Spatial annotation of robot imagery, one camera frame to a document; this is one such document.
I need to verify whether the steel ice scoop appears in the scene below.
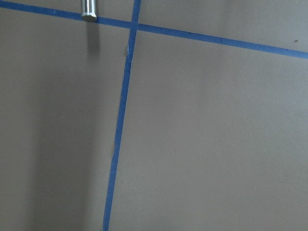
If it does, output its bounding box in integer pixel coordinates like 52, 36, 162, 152
81, 0, 97, 23

